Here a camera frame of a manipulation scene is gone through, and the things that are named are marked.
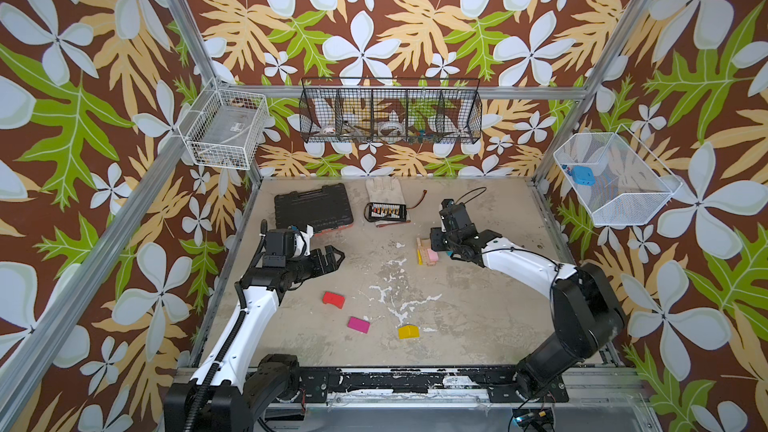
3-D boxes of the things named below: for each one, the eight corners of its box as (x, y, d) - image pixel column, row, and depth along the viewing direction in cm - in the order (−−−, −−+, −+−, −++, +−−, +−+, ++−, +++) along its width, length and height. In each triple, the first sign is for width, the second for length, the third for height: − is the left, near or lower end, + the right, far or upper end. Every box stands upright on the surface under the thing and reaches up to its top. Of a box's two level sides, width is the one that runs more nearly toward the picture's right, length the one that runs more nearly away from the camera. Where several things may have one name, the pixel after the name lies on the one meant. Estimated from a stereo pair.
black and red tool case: (280, 245, 102) (276, 237, 98) (277, 203, 114) (273, 195, 110) (355, 228, 107) (354, 220, 103) (344, 190, 118) (343, 181, 115)
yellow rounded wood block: (397, 339, 84) (397, 337, 82) (397, 326, 86) (397, 324, 84) (420, 339, 84) (421, 337, 82) (419, 326, 86) (420, 324, 84)
